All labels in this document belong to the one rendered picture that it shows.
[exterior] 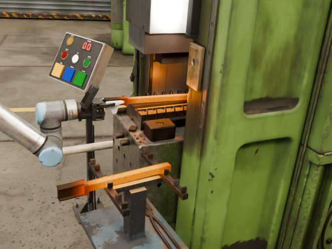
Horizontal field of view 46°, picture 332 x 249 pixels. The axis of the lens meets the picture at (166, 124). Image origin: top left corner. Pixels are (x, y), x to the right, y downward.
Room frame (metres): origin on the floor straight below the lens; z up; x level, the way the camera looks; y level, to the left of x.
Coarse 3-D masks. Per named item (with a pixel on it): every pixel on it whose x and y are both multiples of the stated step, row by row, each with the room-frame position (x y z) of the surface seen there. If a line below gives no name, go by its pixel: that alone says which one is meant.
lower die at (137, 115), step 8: (128, 104) 1.76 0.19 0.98; (136, 104) 1.73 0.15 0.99; (144, 104) 1.71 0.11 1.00; (184, 104) 1.75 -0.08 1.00; (128, 112) 1.75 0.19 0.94; (136, 112) 1.66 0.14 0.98; (144, 112) 1.64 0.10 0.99; (152, 112) 1.64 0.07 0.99; (160, 112) 1.65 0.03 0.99; (168, 112) 1.66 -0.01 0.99; (176, 112) 1.68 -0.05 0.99; (184, 112) 1.70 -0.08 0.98; (136, 120) 1.65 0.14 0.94; (144, 120) 1.61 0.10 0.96
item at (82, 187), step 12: (144, 168) 1.16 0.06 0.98; (156, 168) 1.17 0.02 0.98; (168, 168) 1.19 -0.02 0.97; (84, 180) 1.06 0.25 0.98; (96, 180) 1.07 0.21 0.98; (108, 180) 1.07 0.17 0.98; (120, 180) 1.09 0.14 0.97; (132, 180) 1.12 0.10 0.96; (60, 192) 1.00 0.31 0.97; (72, 192) 1.02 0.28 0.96; (84, 192) 1.03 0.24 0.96
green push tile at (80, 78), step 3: (78, 72) 2.02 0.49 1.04; (81, 72) 2.01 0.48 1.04; (78, 75) 2.01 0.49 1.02; (81, 75) 2.00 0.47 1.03; (84, 75) 1.98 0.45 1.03; (75, 78) 2.01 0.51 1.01; (78, 78) 2.00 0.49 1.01; (81, 78) 1.99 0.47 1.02; (84, 78) 1.97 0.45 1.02; (75, 81) 2.00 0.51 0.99; (78, 81) 1.99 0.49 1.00; (81, 81) 1.97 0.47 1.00; (78, 84) 1.97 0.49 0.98; (81, 84) 1.96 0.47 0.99
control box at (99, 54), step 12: (72, 36) 2.20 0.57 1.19; (60, 48) 2.21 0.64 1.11; (72, 48) 2.15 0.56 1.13; (84, 48) 2.10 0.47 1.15; (96, 48) 2.05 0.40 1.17; (108, 48) 2.06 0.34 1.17; (60, 60) 2.15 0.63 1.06; (84, 60) 2.05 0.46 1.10; (96, 60) 2.01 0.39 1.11; (108, 60) 2.06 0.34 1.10; (84, 72) 2.01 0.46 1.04; (96, 72) 2.00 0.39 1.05; (72, 84) 2.01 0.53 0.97; (84, 84) 1.96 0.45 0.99; (96, 84) 1.99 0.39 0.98
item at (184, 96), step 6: (138, 96) 1.69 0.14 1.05; (144, 96) 1.69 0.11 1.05; (150, 96) 1.70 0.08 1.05; (156, 96) 1.71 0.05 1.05; (162, 96) 1.72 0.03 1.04; (168, 96) 1.73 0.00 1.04; (174, 96) 1.74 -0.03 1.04; (180, 96) 1.75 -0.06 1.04; (186, 96) 1.77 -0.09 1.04; (126, 102) 1.62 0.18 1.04; (132, 102) 1.65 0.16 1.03; (138, 102) 1.66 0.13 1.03; (144, 102) 1.67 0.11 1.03
